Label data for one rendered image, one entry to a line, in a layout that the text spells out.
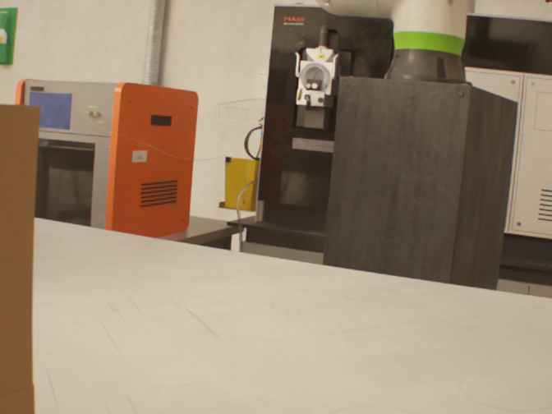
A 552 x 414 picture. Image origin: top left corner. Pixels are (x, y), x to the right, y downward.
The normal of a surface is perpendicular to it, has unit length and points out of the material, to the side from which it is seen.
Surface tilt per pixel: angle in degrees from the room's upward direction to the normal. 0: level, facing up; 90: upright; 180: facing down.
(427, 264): 90
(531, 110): 90
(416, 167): 90
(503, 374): 0
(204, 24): 90
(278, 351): 0
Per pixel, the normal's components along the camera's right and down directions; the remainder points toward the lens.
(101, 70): -0.36, 0.08
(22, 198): 0.90, 0.13
